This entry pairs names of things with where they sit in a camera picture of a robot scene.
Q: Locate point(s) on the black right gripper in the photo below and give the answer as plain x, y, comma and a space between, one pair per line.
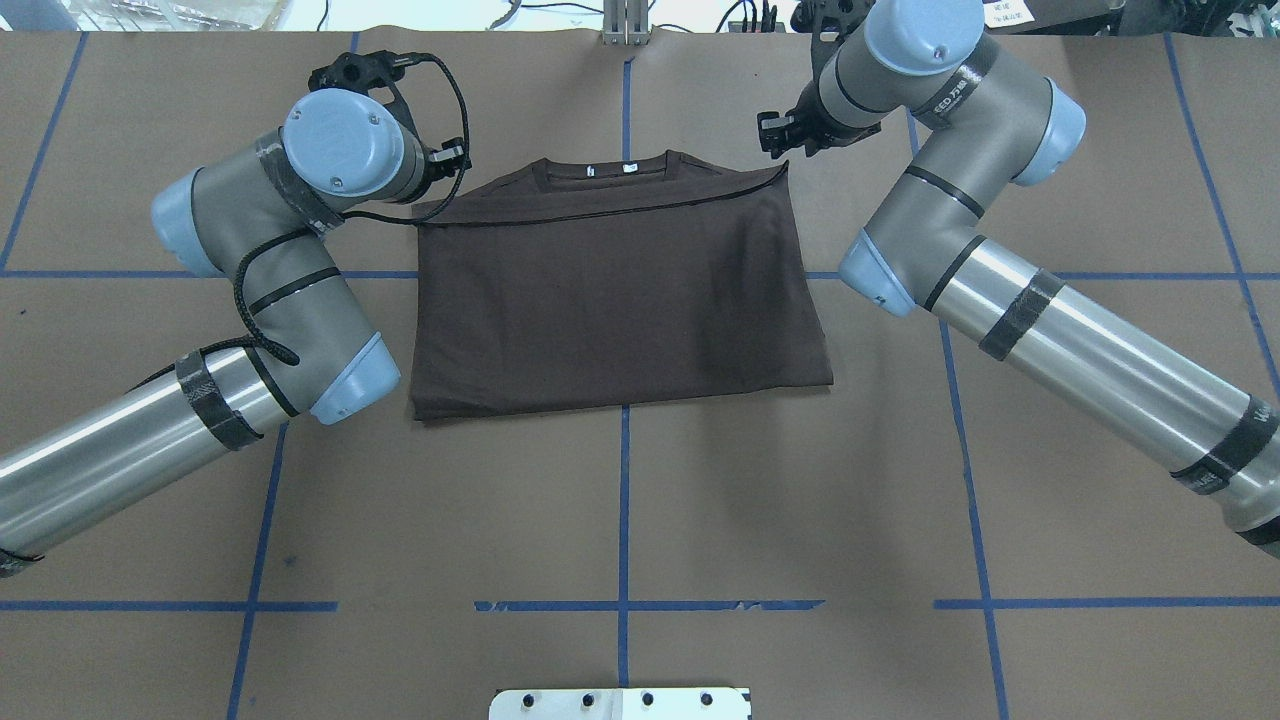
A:
812, 133

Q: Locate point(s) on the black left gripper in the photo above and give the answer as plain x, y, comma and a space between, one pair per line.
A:
447, 158

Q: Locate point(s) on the dark brown t-shirt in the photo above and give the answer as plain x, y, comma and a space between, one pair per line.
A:
564, 286

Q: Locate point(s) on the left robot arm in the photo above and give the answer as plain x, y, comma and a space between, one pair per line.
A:
259, 219

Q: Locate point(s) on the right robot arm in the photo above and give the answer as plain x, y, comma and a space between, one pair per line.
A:
994, 121

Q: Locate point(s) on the aluminium frame post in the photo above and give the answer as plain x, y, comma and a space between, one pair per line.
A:
626, 22

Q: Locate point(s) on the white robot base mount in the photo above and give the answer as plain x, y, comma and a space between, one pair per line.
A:
623, 703

